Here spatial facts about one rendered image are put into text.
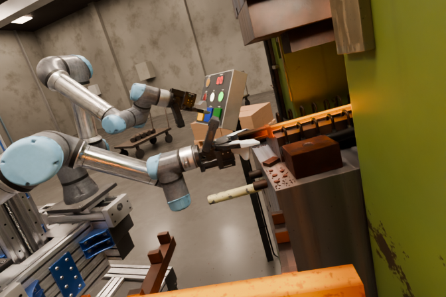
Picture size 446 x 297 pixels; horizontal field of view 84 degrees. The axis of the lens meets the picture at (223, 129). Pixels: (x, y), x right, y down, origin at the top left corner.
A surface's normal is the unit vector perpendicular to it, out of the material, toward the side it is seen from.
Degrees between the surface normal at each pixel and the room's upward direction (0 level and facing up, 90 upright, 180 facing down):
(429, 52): 90
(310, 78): 90
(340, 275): 0
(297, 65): 90
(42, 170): 85
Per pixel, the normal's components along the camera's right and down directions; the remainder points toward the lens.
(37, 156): 0.45, 0.06
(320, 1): 0.05, 0.23
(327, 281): -0.25, -0.94
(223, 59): -0.29, 0.31
